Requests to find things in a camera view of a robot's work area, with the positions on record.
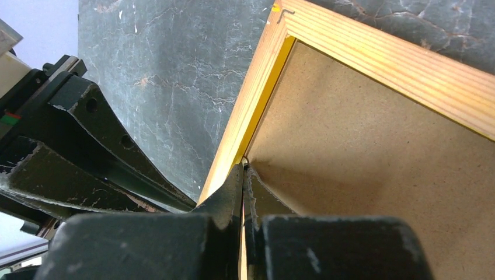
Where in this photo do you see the brown cardboard backing board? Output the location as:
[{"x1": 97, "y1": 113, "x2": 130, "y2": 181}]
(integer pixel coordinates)
[{"x1": 247, "y1": 43, "x2": 494, "y2": 279}]

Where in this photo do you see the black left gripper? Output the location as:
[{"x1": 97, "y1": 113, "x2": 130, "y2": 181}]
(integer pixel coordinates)
[{"x1": 1, "y1": 55, "x2": 194, "y2": 219}]

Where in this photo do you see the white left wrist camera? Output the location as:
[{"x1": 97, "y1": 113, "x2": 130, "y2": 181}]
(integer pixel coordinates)
[{"x1": 1, "y1": 20, "x2": 32, "y2": 97}]

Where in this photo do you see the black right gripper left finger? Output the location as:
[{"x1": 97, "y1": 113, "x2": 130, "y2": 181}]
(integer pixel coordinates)
[{"x1": 193, "y1": 163, "x2": 244, "y2": 279}]

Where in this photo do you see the yellow wooden picture frame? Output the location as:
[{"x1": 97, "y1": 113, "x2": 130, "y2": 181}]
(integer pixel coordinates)
[{"x1": 197, "y1": 0, "x2": 495, "y2": 205}]

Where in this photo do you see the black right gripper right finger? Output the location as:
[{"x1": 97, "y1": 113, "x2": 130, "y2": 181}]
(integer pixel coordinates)
[{"x1": 244, "y1": 165, "x2": 297, "y2": 280}]

